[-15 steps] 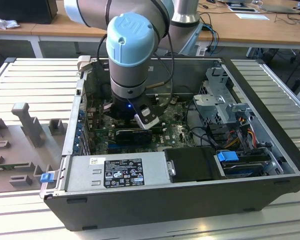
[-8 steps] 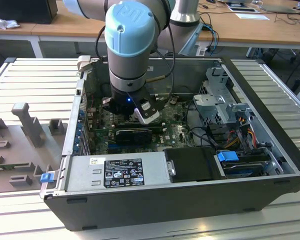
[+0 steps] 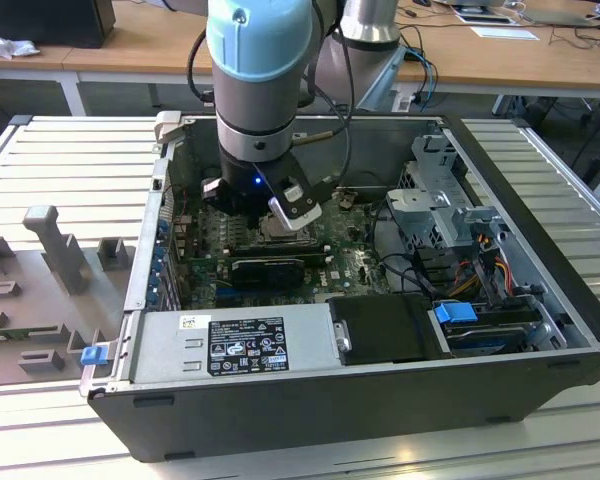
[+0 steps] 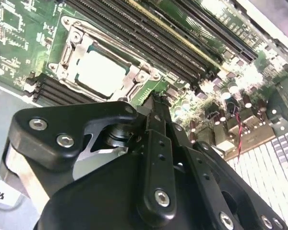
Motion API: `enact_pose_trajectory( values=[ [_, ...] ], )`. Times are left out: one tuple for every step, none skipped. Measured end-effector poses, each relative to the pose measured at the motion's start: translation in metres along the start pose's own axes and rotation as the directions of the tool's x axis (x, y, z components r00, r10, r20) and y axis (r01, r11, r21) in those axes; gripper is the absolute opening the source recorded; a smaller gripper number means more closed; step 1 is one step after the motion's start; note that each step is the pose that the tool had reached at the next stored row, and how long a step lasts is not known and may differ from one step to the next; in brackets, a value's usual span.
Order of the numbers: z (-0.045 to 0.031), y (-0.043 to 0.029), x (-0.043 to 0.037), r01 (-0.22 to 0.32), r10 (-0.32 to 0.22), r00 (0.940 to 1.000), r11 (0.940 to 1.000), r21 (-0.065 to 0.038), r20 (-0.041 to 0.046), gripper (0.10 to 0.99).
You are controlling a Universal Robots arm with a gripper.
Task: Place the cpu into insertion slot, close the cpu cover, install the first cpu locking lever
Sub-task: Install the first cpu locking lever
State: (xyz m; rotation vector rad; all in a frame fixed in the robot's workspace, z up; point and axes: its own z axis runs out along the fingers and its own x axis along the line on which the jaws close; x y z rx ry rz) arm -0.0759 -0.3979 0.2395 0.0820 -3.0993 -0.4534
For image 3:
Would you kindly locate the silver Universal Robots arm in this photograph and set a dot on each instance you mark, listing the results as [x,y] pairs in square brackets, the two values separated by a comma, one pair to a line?
[250,100]

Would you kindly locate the CPU socket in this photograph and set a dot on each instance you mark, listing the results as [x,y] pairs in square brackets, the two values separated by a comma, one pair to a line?
[280,242]

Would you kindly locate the black RAM slot row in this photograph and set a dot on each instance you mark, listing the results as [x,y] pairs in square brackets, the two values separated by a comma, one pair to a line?
[280,251]

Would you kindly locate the black expansion card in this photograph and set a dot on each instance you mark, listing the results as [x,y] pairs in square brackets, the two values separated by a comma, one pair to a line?
[265,272]

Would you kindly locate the green motherboard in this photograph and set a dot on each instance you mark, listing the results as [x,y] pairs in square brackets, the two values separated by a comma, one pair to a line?
[350,260]

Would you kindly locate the wooden desk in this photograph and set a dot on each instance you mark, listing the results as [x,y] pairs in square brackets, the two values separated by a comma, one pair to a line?
[130,45]

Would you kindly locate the silver metal drive cage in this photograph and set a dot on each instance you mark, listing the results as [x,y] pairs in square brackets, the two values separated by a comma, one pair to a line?
[415,205]

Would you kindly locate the grey power supply unit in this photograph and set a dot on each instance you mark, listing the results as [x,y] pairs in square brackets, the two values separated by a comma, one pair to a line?
[160,345]

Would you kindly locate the black plastic air shroud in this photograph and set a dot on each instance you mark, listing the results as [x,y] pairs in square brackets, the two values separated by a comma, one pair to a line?
[385,330]

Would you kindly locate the blue plastic case latch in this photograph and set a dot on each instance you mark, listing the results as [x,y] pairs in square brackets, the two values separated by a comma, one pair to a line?
[94,356]

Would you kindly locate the grey parts rack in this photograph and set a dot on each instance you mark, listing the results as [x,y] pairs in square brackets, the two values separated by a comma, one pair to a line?
[40,300]

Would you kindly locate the black open PC case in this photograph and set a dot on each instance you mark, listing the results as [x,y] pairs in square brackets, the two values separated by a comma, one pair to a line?
[280,420]

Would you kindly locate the blue disk carrier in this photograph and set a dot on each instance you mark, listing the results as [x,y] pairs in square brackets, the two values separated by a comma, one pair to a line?
[455,314]

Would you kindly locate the black computer tower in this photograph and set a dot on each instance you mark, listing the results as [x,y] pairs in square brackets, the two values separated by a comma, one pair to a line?
[45,20]

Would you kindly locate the crumpled white paper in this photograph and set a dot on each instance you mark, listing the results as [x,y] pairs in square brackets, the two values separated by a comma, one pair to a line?
[10,46]

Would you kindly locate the white paper sheet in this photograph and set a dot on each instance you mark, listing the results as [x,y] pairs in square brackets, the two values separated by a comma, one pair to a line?
[505,33]

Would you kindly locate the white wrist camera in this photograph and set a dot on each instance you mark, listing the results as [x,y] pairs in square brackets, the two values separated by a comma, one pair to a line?
[300,220]

